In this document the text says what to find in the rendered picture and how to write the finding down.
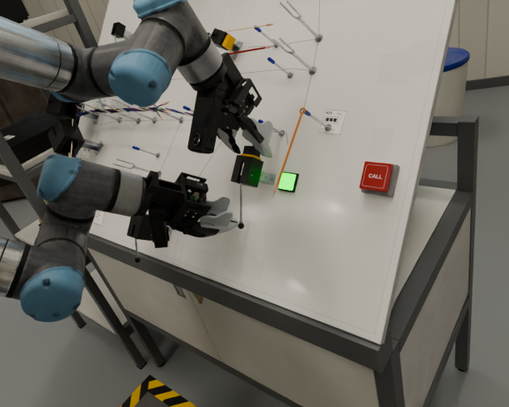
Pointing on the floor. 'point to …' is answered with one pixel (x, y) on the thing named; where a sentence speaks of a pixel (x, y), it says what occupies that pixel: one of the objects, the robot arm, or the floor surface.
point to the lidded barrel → (451, 91)
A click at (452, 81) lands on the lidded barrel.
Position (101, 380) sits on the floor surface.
